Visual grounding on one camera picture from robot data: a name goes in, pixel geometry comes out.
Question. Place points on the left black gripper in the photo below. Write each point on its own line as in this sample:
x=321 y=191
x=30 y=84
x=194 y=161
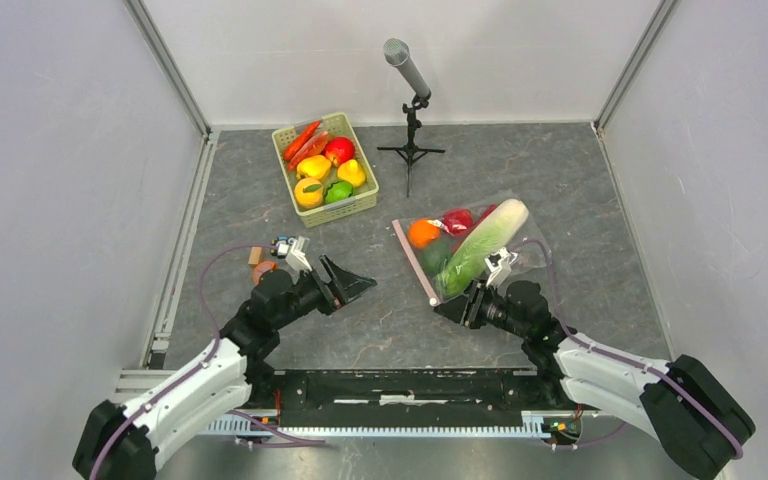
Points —
x=343 y=286

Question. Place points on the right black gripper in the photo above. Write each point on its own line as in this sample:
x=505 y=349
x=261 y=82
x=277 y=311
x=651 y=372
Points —
x=465 y=308

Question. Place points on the clear zip top bag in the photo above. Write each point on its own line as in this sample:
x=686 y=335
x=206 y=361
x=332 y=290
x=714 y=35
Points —
x=529 y=243

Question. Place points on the fake green avocado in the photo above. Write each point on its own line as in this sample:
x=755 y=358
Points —
x=434 y=257

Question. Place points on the fake napa cabbage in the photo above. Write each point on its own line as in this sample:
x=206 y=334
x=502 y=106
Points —
x=493 y=233

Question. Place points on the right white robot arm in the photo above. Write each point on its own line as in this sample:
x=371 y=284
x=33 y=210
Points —
x=679 y=403

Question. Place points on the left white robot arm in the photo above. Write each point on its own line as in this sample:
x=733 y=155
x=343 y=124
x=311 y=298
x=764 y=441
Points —
x=135 y=439

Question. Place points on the fake red pepper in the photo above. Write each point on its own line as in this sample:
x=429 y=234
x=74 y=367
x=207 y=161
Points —
x=459 y=222

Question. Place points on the fake orange with leaf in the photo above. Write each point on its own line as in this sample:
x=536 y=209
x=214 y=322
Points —
x=309 y=193

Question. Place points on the fake yellow pear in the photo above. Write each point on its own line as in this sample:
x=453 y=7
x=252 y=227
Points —
x=353 y=172

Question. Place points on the fake yellow pepper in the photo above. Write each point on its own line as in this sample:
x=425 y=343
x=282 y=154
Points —
x=317 y=167

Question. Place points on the fake red apple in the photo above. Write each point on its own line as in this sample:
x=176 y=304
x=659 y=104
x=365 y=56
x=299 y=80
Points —
x=339 y=150

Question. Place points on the fake red chili bag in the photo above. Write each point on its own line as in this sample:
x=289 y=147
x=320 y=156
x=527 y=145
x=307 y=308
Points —
x=312 y=147

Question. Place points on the fake carrot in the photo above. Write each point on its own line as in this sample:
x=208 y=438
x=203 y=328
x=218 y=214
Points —
x=295 y=146

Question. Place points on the blue owl toy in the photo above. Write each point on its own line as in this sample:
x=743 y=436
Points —
x=281 y=246

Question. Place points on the orange half slice toy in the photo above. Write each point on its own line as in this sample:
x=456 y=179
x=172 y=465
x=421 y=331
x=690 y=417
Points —
x=262 y=269

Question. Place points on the small wooden block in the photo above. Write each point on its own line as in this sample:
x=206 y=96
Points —
x=255 y=256

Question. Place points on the green plastic basket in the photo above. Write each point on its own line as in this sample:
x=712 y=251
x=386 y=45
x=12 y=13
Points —
x=364 y=198

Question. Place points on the black microphone tripod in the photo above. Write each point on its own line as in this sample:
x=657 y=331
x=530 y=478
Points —
x=410 y=152

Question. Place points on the grey microphone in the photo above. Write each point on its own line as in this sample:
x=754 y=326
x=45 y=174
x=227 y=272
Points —
x=397 y=54

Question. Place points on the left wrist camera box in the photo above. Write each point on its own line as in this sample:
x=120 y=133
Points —
x=297 y=259

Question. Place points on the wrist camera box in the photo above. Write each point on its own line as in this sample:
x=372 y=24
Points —
x=297 y=259
x=499 y=266

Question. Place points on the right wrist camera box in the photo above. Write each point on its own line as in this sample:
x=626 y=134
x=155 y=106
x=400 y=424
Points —
x=499 y=266

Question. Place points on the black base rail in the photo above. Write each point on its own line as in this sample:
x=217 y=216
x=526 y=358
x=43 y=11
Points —
x=454 y=402

